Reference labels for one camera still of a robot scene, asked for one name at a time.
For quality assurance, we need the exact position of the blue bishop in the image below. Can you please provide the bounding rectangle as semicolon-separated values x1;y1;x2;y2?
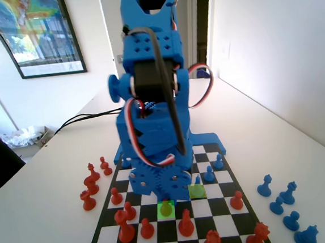
190;174;206;198

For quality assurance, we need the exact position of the red chess pawn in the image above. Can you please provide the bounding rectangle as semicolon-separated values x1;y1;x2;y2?
109;186;123;206
229;190;245;211
138;217;155;240
123;199;138;221
99;156;113;177
158;198;174;218

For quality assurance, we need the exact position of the blue crowned chess piece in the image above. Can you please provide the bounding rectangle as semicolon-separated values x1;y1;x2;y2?
278;181;299;206
292;223;320;243

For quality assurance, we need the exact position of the black and white chessboard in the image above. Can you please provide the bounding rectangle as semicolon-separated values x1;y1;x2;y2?
74;138;274;243

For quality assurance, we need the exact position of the blue object behind table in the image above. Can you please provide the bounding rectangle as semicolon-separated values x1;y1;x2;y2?
195;68;212;81

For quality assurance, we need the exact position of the box of clear plastic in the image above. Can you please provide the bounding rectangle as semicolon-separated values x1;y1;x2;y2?
2;124;53;152

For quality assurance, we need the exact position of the black framed colourful poster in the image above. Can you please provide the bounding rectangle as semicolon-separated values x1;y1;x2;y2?
0;0;88;82

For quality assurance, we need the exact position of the black camera cable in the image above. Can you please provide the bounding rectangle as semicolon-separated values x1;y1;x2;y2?
121;22;188;161

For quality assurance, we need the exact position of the red white black servo wire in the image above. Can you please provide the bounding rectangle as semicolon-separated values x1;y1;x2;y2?
186;62;217;109
122;94;176;171

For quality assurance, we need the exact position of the blue base plate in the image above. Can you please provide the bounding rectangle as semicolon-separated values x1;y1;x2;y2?
111;127;228;165

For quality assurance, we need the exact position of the black table cable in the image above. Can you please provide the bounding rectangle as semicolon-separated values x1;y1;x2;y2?
53;108;124;136

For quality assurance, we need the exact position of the white wall switch plate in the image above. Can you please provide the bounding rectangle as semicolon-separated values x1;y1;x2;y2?
220;42;232;63

